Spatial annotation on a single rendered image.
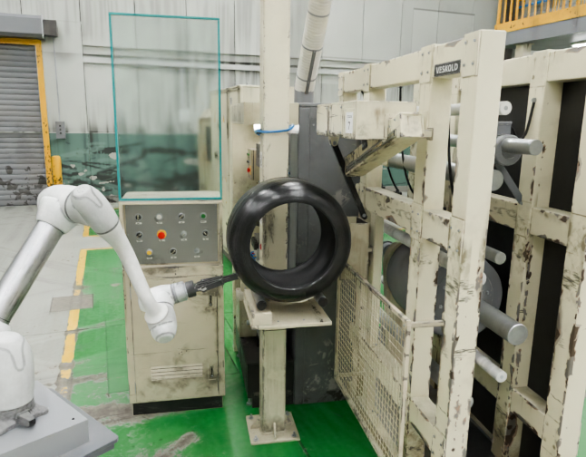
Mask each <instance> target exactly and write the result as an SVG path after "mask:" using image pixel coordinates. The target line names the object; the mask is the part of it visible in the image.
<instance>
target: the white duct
mask: <svg viewBox="0 0 586 457"><path fill-rule="evenodd" d="M331 4H332V0H309V1H308V12H307V17H306V22H305V28H304V33H303V39H302V42H301V50H300V56H299V61H298V70H297V77H296V82H295V90H296V91H298V92H300V91H302V92H304V91H305V90H306V86H307V80H308V72H309V67H310V62H311V57H312V51H313V50H317V52H316V57H315V62H314V66H313V71H312V76H311V81H310V85H309V90H308V91H309V92H313V91H314V89H315V84H316V79H317V71H318V67H319V62H320V57H321V53H322V49H323V46H324V39H325V35H326V30H327V22H328V18H329V15H330V9H331Z"/></svg>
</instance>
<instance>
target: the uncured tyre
mask: <svg viewBox="0 0 586 457"><path fill-rule="evenodd" d="M295 202H297V203H305V204H308V205H311V206H312V207H313V208H314V210H315V211H316V213H317V216H318V218H319V222H320V238H319V242H318V244H317V247H316V249H315V251H314V252H313V254H312V255H311V256H310V257H309V258H308V259H307V260H306V261H305V262H303V263H302V264H300V265H298V266H296V267H293V268H289V269H282V270H278V269H272V268H268V267H264V266H262V265H260V263H258V262H257V261H256V260H255V259H254V258H253V257H252V256H251V255H250V240H251V236H252V233H253V231H254V228H255V227H256V226H257V224H258V222H259V221H260V220H261V218H262V217H263V216H264V215H265V214H267V213H268V212H269V211H270V210H272V209H274V208H275V207H277V206H280V205H283V204H287V203H295ZM226 242H227V248H228V252H229V255H230V261H231V264H232V266H233V268H234V270H235V272H236V273H237V275H238V277H239V279H240V280H241V281H242V282H243V283H244V284H245V285H246V286H247V287H248V288H249V289H250V290H252V291H253V292H254V293H256V294H258V295H260V296H262V297H265V298H267V299H270V300H273V301H278V302H286V303H290V302H299V301H302V300H305V299H308V298H311V297H315V296H317V295H319V294H320V293H322V292H324V291H325V290H326V289H328V288H329V287H330V286H331V285H332V284H333V283H334V282H335V281H336V280H337V279H338V277H339V276H340V274H341V273H342V271H343V270H344V268H345V266H346V264H347V260H348V257H349V253H350V249H351V231H350V226H349V222H348V219H347V215H346V213H345V211H344V210H343V208H342V207H341V205H340V204H339V203H338V201H337V200H336V199H335V198H334V197H333V196H332V195H331V194H330V193H328V192H327V191H326V190H324V189H322V188H320V187H319V186H317V185H315V184H313V183H311V182H309V181H307V180H303V179H300V178H295V177H277V178H273V179H269V180H264V181H262V182H261V183H259V184H257V185H255V186H253V187H252V188H251V189H249V190H248V191H247V192H245V193H244V194H243V195H242V196H241V198H240V199H239V200H238V202H237V203H236V205H235V206H234V208H233V210H232V212H231V213H230V217H229V220H228V224H227V230H226Z"/></svg>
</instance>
